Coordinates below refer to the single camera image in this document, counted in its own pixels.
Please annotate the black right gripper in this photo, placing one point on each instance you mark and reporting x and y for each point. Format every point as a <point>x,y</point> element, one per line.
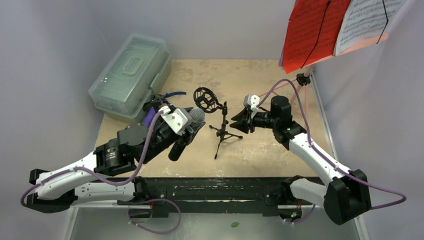
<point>250,120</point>

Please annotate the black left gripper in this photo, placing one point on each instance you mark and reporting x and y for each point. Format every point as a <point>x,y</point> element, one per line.
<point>194,127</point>

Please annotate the black silver condenser microphone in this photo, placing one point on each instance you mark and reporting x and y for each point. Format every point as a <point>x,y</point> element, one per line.
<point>188,135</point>

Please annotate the black tripod mic stand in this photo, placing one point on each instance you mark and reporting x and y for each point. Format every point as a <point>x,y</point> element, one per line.
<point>207,100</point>

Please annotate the black round-base mic stand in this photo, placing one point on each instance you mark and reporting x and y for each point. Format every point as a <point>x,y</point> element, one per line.
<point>154,103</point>

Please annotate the purple toy microphone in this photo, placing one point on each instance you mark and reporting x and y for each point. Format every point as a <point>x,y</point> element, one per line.
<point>149,116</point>

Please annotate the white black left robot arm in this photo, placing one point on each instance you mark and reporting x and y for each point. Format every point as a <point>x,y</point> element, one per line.
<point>111,171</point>

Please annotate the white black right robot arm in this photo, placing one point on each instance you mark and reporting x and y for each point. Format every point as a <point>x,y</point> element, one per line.
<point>343,193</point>

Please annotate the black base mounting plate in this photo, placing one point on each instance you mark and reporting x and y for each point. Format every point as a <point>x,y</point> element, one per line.
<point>214,195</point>

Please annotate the pink music stand tripod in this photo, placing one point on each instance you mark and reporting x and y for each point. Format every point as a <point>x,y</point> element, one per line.
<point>300,82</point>

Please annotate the clear green plastic storage box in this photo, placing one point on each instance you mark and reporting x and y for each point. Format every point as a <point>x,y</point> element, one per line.
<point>138,70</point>

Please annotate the red sheet music page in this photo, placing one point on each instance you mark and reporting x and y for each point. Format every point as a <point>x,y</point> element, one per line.
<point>312,30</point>

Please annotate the white sheet music page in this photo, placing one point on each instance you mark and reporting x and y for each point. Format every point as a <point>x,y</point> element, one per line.
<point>365,19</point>

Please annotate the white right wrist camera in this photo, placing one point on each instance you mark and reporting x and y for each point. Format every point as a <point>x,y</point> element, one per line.
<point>251,104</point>

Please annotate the blue-handled pliers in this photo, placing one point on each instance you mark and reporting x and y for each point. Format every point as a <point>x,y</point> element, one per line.
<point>172,94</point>

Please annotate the aluminium front frame rail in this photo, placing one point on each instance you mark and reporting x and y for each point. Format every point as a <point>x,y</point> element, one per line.
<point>113,224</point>

